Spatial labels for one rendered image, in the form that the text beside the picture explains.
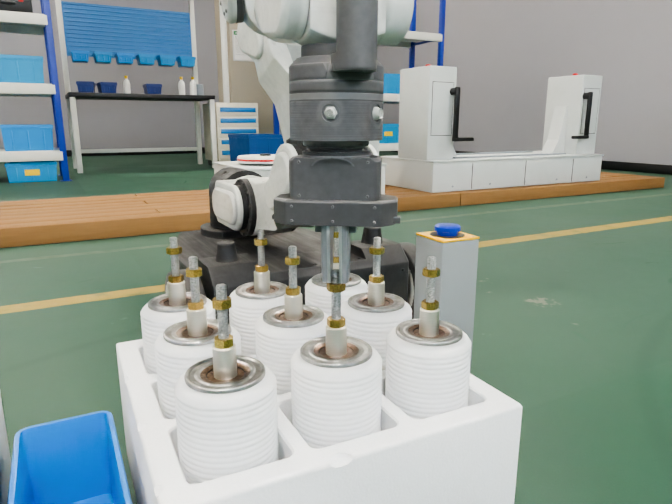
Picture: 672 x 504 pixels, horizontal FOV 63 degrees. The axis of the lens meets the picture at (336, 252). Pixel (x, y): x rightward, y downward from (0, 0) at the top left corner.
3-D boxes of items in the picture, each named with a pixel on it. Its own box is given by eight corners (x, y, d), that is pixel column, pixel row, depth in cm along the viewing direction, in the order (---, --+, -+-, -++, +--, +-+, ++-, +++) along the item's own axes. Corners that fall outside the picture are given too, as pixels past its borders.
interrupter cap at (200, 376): (171, 394, 49) (171, 387, 49) (201, 359, 56) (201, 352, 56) (253, 399, 48) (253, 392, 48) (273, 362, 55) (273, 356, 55)
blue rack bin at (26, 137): (5, 148, 482) (2, 124, 477) (53, 147, 499) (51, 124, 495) (3, 151, 439) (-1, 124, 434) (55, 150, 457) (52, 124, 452)
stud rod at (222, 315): (217, 362, 51) (213, 285, 50) (223, 358, 52) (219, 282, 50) (226, 364, 51) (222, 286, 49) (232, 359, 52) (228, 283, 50)
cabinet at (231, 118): (205, 164, 643) (202, 103, 627) (243, 163, 664) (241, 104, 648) (219, 167, 594) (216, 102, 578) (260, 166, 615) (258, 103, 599)
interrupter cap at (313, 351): (387, 359, 56) (387, 353, 56) (323, 377, 52) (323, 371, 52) (346, 335, 62) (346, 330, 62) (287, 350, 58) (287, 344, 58)
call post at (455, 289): (409, 411, 94) (415, 234, 87) (442, 402, 97) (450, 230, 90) (433, 431, 88) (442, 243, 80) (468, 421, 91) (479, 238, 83)
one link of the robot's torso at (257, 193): (216, 186, 140) (284, 127, 97) (288, 182, 149) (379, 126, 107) (225, 245, 139) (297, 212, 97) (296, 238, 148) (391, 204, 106)
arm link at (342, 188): (400, 214, 57) (403, 96, 55) (400, 232, 48) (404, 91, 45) (283, 212, 59) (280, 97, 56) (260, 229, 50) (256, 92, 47)
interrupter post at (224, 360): (209, 382, 51) (207, 349, 50) (217, 371, 53) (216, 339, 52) (234, 384, 51) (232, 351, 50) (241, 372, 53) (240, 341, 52)
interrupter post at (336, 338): (352, 356, 57) (352, 326, 56) (332, 361, 55) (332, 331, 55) (339, 348, 59) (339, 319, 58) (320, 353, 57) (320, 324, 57)
